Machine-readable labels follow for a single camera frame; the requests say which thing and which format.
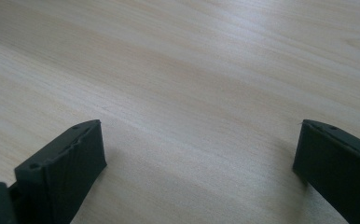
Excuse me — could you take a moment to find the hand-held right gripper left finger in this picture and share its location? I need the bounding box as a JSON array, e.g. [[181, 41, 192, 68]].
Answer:
[[14, 119, 108, 224]]

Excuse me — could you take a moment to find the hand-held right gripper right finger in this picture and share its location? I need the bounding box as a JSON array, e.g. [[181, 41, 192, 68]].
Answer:
[[292, 119, 360, 224]]

